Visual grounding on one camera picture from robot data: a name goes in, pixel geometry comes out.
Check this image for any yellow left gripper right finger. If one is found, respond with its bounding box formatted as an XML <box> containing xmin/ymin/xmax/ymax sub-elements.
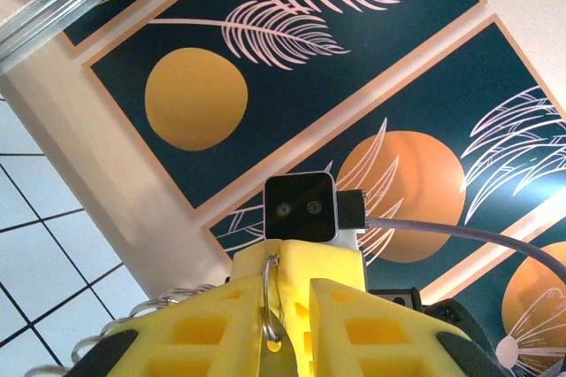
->
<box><xmin>309</xmin><ymin>279</ymin><xmax>508</xmax><ymax>377</ymax></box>

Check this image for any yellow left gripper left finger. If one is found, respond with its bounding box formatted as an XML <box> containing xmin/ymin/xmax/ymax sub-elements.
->
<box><xmin>73</xmin><ymin>274</ymin><xmax>266</xmax><ymax>377</ymax></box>

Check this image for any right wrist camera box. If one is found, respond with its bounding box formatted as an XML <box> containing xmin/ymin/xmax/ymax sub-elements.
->
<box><xmin>264</xmin><ymin>171</ymin><xmax>362</xmax><ymax>252</ymax></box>

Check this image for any aluminium corner post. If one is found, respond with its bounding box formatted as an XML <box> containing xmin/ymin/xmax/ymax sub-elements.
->
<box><xmin>0</xmin><ymin>0</ymin><xmax>173</xmax><ymax>73</ymax></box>

